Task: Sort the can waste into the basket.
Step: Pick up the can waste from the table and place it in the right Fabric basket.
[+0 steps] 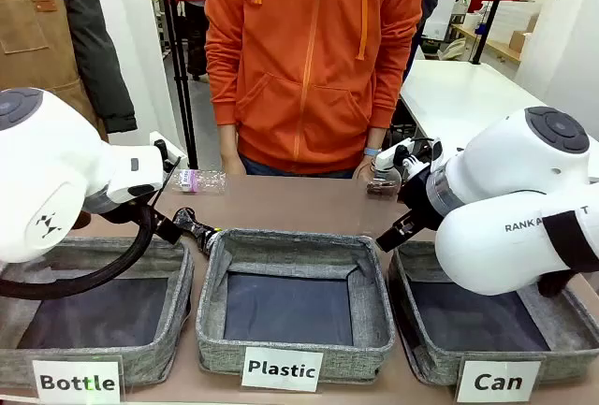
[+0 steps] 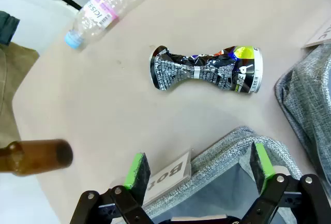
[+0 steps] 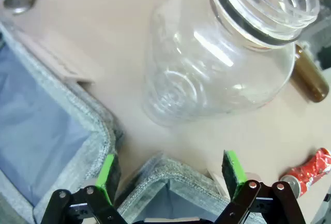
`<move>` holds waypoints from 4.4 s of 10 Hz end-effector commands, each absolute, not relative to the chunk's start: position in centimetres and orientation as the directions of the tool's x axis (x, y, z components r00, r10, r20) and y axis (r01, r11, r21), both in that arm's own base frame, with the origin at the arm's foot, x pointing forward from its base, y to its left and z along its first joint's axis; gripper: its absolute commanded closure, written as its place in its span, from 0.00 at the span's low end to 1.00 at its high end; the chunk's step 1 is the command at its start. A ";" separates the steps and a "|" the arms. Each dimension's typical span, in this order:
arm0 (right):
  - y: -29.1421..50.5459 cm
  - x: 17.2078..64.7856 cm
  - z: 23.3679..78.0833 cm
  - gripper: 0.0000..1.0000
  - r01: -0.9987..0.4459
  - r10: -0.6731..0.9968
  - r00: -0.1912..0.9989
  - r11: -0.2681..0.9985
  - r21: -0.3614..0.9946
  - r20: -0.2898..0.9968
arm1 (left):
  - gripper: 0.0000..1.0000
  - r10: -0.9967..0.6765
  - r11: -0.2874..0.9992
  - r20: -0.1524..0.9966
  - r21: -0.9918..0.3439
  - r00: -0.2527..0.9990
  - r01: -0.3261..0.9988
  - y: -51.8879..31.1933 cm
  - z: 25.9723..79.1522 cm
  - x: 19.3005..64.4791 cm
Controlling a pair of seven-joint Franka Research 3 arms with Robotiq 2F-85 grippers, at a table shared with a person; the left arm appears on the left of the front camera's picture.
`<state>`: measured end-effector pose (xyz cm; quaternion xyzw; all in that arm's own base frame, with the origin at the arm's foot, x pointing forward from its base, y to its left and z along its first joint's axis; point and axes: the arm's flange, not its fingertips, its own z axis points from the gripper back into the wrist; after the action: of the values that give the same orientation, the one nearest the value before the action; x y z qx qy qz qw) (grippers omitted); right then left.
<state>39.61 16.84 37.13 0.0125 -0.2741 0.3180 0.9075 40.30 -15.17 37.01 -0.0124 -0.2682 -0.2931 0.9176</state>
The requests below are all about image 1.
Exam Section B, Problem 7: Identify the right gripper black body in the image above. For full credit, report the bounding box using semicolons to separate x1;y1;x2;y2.
396;161;446;234

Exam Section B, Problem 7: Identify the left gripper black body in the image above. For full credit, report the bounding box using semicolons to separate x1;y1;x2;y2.
139;206;200;243

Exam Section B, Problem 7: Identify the person's left forearm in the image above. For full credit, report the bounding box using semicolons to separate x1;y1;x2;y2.
365;35;420;150

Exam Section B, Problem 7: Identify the person's right forearm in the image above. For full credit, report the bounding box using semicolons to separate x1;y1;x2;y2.
204;39;245;153

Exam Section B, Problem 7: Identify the grey fabric basket labelled Bottle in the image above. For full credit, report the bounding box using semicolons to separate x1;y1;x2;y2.
0;235;196;389

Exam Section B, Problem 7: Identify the grey fabric basket labelled Can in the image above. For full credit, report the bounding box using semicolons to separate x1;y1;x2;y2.
387;239;599;387

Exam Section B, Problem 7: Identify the grey fabric basket labelled Plastic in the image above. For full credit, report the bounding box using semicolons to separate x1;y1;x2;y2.
195;227;397;384

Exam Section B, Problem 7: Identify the white Can label card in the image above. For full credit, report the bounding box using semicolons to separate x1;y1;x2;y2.
455;357;545;404

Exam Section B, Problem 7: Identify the person's left hand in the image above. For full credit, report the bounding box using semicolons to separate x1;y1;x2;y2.
353;153;390;187

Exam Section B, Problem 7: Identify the person's right hand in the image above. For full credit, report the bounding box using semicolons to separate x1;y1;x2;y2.
219;148;248;177

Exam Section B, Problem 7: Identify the clear bottle with pink label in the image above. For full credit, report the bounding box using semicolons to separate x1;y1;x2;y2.
165;167;228;197

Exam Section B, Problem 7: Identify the white side table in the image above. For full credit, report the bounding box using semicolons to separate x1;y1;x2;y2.
399;59;547;147

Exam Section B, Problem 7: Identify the white Plastic label card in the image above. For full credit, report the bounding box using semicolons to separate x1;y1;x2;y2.
241;346;325;394

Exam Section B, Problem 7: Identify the black tripod stand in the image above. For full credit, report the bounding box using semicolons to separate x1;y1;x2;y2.
155;0;200;170

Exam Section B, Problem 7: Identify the wooden workbench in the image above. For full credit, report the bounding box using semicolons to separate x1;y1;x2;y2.
450;22;523;68

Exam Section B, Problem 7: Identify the person in orange hoodie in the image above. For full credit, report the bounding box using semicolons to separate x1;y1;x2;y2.
203;0;426;180

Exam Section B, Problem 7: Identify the white box with print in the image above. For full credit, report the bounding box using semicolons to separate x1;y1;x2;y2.
422;0;460;42

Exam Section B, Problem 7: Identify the brown cardboard box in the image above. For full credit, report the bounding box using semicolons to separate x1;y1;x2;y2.
508;15;539;53

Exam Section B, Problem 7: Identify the white Bottle label card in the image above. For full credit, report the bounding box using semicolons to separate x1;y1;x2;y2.
31;358;124;404

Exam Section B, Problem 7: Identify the person in dark blue clothes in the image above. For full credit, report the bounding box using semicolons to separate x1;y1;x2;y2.
402;0;440;82

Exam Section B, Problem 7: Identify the stack of white boxes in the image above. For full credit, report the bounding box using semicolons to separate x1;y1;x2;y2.
480;0;540;47

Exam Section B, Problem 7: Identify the black slanted pole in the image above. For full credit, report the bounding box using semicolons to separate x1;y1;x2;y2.
471;0;517;66

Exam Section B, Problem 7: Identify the person in brown apron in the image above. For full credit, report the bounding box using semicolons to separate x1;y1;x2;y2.
0;0;139;145

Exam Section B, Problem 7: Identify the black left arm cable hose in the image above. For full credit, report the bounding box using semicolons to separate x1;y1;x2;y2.
0;204;159;301

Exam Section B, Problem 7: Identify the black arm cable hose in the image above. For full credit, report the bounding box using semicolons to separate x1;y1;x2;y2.
535;268;578;299
0;204;159;301

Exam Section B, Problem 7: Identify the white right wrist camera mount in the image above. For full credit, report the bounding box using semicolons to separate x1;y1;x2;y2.
375;137;445;176

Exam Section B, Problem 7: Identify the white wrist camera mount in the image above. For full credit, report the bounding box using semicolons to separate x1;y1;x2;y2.
375;137;445;176
148;130;189;177

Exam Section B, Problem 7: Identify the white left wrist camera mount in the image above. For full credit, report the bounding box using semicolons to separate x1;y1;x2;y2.
148;130;189;177

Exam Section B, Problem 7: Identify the black strap on right arm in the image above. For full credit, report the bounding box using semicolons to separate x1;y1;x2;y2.
544;210;599;274

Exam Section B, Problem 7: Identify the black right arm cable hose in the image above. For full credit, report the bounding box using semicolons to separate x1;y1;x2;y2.
535;268;578;299

